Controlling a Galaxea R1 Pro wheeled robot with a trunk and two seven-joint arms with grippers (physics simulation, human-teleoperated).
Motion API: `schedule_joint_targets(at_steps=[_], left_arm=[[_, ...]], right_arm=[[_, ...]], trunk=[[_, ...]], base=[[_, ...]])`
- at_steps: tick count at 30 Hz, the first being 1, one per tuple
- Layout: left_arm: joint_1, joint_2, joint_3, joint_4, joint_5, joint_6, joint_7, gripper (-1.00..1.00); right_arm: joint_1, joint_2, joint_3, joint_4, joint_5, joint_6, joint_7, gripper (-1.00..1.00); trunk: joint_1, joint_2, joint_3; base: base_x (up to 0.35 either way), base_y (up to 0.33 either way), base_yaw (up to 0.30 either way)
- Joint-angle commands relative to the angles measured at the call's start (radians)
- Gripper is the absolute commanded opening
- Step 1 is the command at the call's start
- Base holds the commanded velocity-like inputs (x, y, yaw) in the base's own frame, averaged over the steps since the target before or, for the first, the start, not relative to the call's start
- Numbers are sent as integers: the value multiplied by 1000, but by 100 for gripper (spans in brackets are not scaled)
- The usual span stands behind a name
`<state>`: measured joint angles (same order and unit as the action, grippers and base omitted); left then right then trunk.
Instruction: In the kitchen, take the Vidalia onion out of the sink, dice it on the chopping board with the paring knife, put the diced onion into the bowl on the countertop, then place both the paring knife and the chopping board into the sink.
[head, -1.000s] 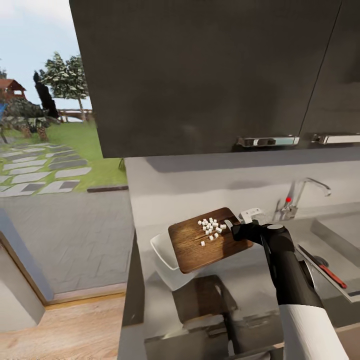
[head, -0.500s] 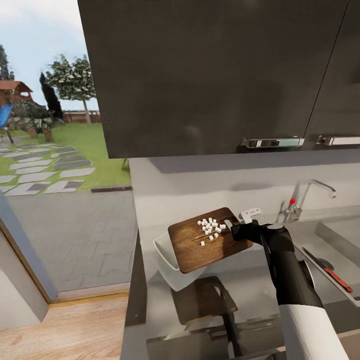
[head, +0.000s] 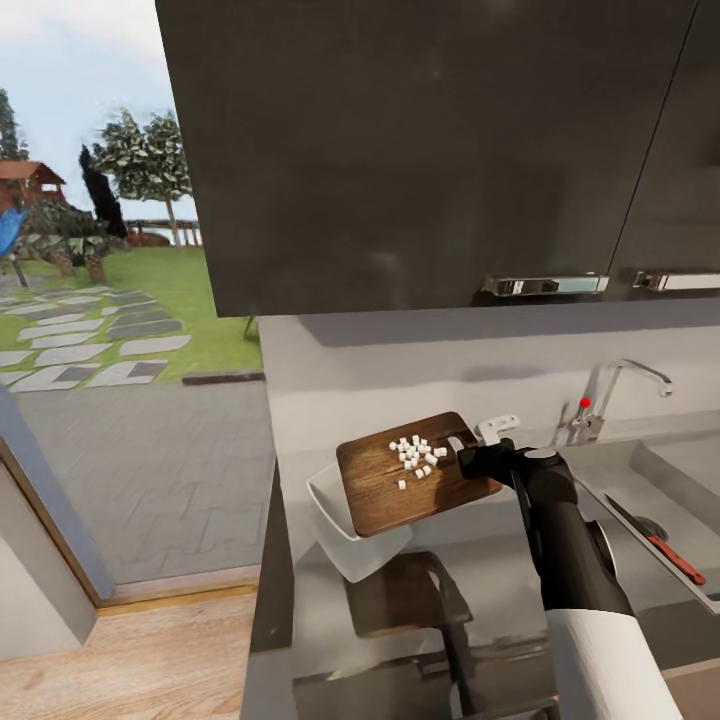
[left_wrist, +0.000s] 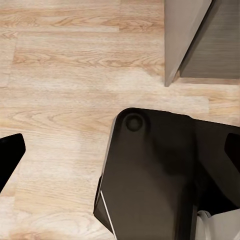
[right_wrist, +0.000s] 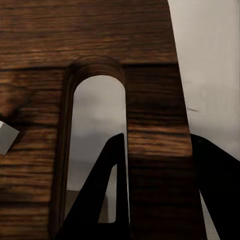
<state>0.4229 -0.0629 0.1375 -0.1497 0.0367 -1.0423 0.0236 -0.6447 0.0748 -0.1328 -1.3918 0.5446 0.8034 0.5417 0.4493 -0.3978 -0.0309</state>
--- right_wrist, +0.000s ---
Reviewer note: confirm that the cutting board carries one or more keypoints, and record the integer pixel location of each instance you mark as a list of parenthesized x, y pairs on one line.
[(48, 48)]

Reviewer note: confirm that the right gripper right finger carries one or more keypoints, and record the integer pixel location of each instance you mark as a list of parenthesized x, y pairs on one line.
[(218, 175)]

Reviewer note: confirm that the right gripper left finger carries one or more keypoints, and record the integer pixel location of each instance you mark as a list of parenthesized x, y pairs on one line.
[(82, 220)]

